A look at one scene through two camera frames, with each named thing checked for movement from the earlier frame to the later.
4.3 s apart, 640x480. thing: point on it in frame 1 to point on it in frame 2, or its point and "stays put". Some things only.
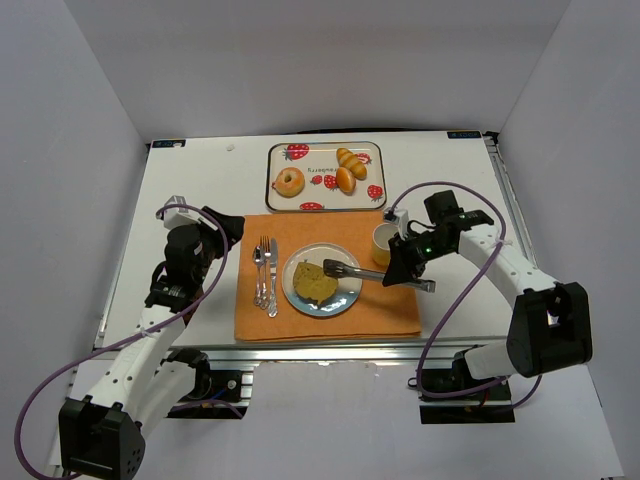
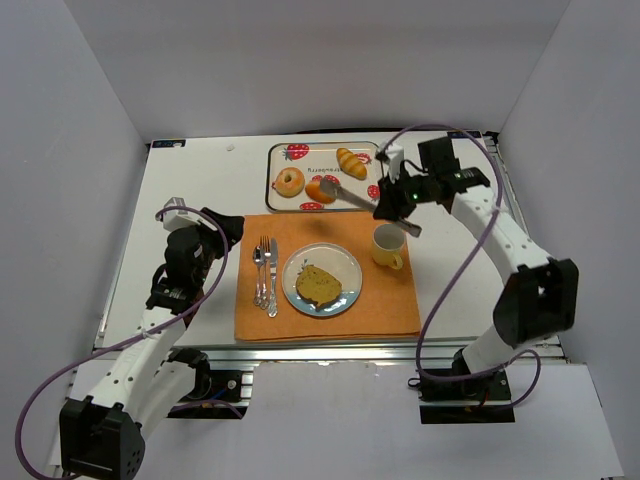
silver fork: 265,255 stays put
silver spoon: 257,257 stays put
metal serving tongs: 335,269 to 332,189
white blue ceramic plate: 346,290 stays put
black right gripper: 406,251 to 392,201
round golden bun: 346,181 to 313,189
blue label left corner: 169,143 stays put
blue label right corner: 464,135 stays put
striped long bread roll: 352,161 stays put
